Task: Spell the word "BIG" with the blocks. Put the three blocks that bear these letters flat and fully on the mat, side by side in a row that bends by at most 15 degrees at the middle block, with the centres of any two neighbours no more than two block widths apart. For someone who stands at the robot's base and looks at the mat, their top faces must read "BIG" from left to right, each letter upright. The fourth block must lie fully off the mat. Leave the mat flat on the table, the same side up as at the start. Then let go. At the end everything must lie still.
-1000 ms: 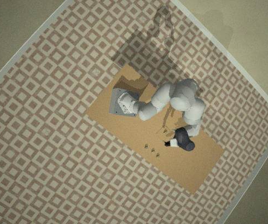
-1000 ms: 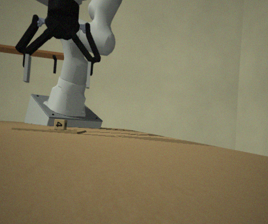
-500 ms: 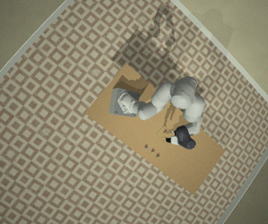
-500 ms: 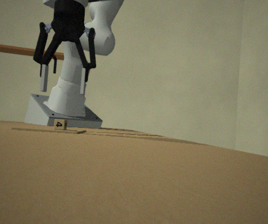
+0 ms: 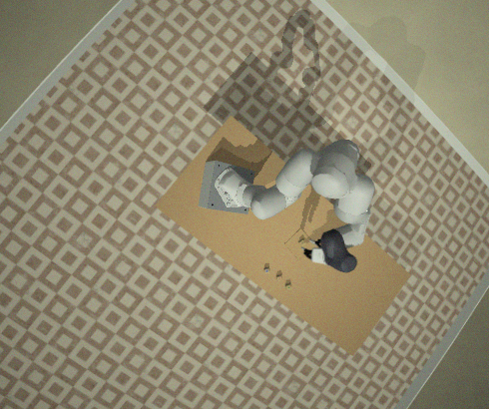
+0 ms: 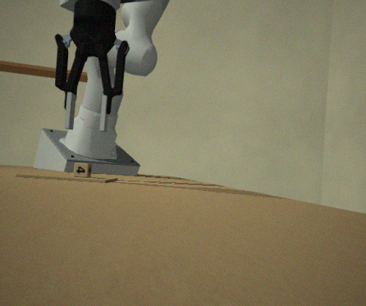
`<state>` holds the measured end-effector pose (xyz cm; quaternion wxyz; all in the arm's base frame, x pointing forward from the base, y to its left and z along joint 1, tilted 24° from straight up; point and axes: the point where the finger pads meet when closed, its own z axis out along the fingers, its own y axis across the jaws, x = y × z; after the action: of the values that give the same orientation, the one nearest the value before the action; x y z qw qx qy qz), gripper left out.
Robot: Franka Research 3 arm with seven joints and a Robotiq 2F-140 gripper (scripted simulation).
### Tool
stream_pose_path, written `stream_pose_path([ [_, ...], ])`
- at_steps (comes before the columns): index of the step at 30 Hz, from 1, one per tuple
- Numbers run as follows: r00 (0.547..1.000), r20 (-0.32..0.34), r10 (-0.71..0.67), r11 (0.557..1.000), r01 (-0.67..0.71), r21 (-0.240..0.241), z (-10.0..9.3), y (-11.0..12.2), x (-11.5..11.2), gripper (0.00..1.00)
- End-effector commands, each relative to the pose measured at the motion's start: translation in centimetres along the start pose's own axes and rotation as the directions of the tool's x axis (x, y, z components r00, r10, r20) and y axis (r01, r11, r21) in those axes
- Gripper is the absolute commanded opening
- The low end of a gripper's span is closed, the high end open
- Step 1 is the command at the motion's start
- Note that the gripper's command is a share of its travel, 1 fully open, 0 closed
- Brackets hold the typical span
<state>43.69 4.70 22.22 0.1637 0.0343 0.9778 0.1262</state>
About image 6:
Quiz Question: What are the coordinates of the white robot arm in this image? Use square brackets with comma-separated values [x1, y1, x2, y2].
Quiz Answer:
[59, 0, 170, 160]

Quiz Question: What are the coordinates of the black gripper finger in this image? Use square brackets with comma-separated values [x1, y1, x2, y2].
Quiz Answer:
[55, 32, 88, 130]
[95, 34, 129, 132]

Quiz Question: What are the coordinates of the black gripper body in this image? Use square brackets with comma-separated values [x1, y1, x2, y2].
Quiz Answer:
[69, 0, 117, 57]

